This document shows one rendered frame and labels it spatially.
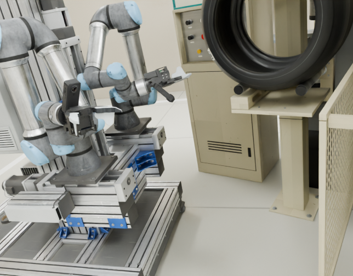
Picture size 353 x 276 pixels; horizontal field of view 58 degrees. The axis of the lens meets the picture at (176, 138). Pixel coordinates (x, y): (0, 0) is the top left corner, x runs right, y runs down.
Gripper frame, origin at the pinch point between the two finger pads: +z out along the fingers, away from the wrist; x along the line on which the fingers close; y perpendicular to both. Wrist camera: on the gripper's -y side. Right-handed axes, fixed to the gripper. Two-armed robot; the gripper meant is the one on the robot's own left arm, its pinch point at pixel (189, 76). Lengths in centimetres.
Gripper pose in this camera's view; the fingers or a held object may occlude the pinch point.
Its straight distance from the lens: 149.8
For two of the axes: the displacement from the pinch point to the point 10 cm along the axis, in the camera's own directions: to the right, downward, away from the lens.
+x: 0.0, -0.5, 10.0
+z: 9.5, -3.2, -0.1
